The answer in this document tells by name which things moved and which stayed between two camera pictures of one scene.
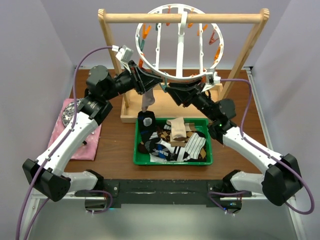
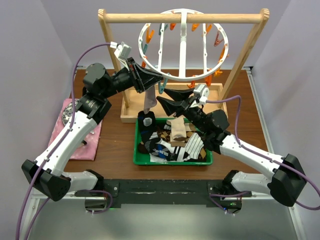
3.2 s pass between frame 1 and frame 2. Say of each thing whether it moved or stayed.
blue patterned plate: stayed
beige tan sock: stayed
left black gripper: stayed
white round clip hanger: moved
